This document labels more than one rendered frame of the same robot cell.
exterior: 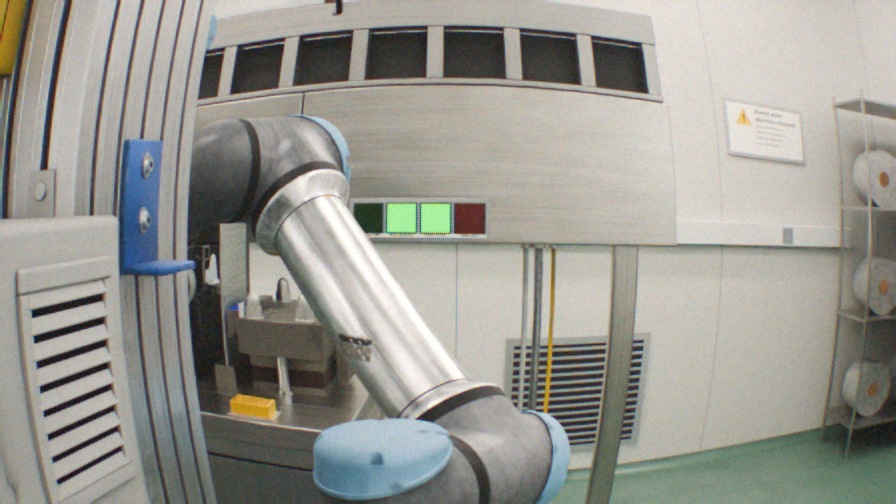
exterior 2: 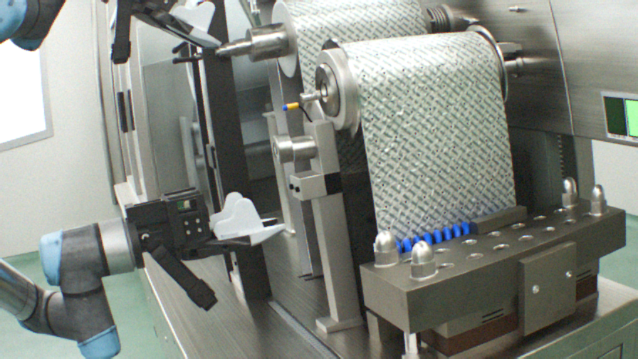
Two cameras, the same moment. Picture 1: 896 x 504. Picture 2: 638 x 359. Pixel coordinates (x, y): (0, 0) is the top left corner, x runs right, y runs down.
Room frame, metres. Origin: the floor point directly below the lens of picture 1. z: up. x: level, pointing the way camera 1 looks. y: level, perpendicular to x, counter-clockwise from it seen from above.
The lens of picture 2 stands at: (1.43, -0.65, 1.33)
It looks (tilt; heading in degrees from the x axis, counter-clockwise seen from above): 10 degrees down; 72
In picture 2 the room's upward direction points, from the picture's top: 9 degrees counter-clockwise
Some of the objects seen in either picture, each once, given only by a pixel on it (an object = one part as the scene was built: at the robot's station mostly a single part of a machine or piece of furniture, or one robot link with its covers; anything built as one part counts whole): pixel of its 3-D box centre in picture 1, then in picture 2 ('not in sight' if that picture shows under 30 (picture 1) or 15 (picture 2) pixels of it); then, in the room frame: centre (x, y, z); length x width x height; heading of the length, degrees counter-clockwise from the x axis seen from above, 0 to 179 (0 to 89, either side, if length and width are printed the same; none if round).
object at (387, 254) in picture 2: (253, 304); (386, 247); (1.81, 0.32, 1.05); 0.04 x 0.04 x 0.04
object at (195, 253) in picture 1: (185, 274); (168, 230); (1.55, 0.40, 1.12); 0.12 x 0.08 x 0.09; 178
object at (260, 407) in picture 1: (253, 406); not in sight; (1.59, 0.30, 0.91); 0.07 x 0.07 x 0.02; 88
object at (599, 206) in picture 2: not in sight; (598, 198); (2.14, 0.22, 1.05); 0.04 x 0.04 x 0.04
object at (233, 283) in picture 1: (233, 263); (448, 173); (1.95, 0.39, 1.11); 0.23 x 0.01 x 0.18; 178
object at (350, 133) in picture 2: not in sight; (339, 87); (1.83, 0.45, 1.25); 0.15 x 0.01 x 0.15; 88
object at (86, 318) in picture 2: not in sight; (84, 320); (1.38, 0.42, 1.01); 0.11 x 0.08 x 0.11; 136
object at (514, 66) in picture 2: not in sight; (502, 66); (2.12, 0.44, 1.25); 0.07 x 0.04 x 0.04; 178
